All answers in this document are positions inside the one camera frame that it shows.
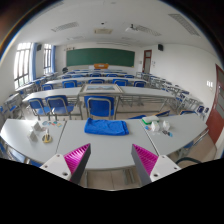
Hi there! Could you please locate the blue chair far left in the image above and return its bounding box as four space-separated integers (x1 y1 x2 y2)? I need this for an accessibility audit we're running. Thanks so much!
29 98 50 118

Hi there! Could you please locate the blue chair centre front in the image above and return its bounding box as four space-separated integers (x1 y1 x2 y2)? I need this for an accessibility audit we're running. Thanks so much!
84 95 114 119

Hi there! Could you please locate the green chalkboard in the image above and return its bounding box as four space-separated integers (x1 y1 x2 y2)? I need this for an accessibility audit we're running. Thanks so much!
66 48 135 67

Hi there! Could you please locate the blue chair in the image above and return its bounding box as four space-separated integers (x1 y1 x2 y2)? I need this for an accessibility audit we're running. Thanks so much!
84 95 114 119
45 95 74 118
29 98 50 118

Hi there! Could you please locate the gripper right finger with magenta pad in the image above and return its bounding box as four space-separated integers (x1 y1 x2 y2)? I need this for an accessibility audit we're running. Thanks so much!
131 144 180 186

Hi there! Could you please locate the second row desk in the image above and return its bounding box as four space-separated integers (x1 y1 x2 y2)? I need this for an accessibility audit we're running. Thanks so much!
22 86 174 116

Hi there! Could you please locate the orange lectern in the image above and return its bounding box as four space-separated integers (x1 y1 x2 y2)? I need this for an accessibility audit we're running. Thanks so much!
94 63 109 69

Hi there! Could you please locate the red-brown front door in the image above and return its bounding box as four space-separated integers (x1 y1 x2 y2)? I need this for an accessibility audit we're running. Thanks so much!
142 50 152 73

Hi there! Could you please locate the red-brown side door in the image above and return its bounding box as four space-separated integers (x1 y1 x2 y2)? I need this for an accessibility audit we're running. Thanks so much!
206 66 224 143

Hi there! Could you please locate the green and white box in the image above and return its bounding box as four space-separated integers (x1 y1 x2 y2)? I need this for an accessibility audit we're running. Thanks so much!
142 115 159 124

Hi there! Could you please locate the white folded paper stand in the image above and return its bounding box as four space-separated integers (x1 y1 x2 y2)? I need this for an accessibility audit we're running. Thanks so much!
27 130 37 141

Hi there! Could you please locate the framed picture on desk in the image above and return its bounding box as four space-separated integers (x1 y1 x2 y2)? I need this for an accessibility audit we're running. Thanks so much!
81 84 122 93

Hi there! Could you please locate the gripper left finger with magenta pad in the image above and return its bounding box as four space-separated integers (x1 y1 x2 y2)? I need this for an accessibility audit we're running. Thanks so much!
41 144 91 184

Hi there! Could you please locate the blue chair left front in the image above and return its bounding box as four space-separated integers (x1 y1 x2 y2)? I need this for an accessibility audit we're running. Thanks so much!
45 95 74 118

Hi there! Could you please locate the blue folded towel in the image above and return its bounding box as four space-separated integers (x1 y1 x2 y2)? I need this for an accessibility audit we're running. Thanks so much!
84 118 129 136

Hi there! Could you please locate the ceiling projector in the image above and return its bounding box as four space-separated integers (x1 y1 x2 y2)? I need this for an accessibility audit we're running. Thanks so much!
125 24 138 33

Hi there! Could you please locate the left window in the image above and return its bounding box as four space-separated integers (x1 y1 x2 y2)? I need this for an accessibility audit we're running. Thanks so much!
14 42 31 89

